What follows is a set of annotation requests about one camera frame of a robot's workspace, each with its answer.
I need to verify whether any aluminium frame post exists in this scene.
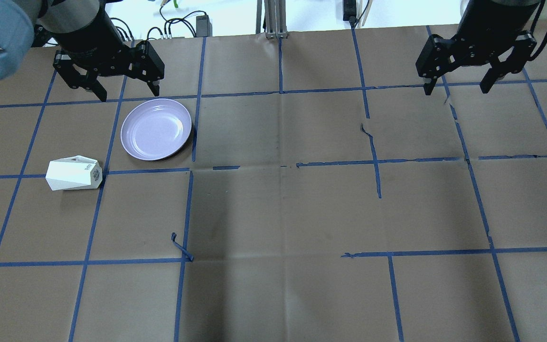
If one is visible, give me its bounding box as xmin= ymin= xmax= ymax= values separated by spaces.
xmin=255 ymin=0 xmax=288 ymax=39

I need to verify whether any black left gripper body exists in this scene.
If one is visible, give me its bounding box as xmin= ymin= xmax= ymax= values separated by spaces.
xmin=53 ymin=41 xmax=165 ymax=81

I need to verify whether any black plug adapter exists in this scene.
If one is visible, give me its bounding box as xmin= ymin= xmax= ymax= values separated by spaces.
xmin=341 ymin=0 xmax=358 ymax=22

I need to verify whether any black cables bundle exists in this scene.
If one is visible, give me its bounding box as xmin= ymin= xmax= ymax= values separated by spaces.
xmin=110 ymin=10 xmax=207 ymax=42

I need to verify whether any black power adapter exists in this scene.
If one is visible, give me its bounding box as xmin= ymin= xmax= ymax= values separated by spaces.
xmin=195 ymin=14 xmax=212 ymax=37

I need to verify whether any white angular cup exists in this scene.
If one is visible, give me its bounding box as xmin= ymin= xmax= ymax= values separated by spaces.
xmin=46 ymin=155 xmax=104 ymax=191

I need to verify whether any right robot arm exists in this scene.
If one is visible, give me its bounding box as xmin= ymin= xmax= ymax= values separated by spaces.
xmin=416 ymin=0 xmax=547 ymax=95

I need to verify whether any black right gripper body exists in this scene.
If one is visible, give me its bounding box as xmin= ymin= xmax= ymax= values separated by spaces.
xmin=416 ymin=32 xmax=538 ymax=79

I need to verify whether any lavender round plate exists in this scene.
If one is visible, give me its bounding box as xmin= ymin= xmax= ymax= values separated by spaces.
xmin=120 ymin=99 xmax=193 ymax=162

